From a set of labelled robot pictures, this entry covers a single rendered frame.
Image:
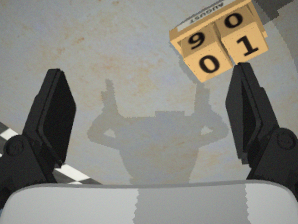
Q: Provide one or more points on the tan wooden number cube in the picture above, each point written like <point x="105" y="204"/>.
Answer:
<point x="240" y="33"/>
<point x="205" y="54"/>

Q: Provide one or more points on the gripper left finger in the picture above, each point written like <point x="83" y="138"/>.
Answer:
<point x="44" y="141"/>

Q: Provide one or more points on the tan wooden tray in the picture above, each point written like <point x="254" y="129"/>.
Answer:
<point x="208" y="17"/>

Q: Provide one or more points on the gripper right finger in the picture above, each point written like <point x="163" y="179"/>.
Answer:
<point x="257" y="135"/>

